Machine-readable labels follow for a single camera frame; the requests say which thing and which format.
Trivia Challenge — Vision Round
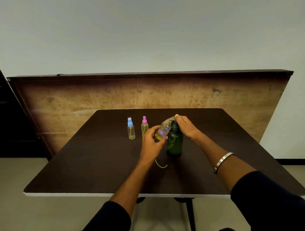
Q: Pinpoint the person's right hand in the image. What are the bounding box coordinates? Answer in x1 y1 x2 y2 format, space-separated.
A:
174 114 201 141

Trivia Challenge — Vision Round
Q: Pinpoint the person's left hand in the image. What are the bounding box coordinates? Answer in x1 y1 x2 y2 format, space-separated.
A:
140 125 168 161

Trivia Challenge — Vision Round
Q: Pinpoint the small clear bottle purple print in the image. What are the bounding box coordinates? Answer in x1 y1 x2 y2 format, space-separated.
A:
155 119 174 141

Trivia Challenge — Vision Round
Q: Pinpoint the dark green pump bottle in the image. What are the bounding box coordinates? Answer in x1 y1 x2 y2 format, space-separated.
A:
166 121 184 156

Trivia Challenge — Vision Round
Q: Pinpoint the person's left forearm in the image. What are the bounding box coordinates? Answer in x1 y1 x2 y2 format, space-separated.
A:
82 156 155 231

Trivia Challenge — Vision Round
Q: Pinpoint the person's right forearm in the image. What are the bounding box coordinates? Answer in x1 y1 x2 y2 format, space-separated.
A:
193 132 305 231

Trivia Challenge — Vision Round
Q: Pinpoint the pink cap spray bottle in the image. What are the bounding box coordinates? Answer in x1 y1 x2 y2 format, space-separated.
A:
141 116 149 138

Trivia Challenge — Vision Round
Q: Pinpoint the upturned wooden table top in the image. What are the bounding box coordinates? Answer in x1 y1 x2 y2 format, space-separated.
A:
7 69 294 158

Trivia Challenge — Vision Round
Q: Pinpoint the blue cap spray bottle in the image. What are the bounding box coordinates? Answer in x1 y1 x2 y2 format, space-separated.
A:
127 117 136 140

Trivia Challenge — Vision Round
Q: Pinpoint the silver metal bracelet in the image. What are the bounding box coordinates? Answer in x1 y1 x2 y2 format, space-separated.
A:
213 152 235 175

